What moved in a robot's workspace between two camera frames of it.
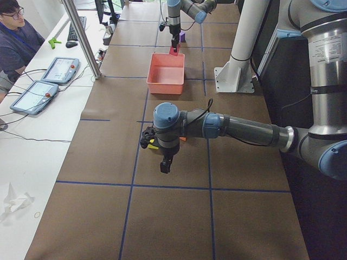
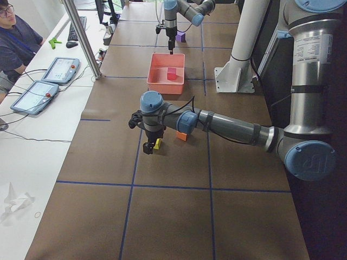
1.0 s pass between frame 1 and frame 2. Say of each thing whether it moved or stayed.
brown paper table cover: stayed
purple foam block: stayed
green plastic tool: stayed
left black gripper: moved
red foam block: moved
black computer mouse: stayed
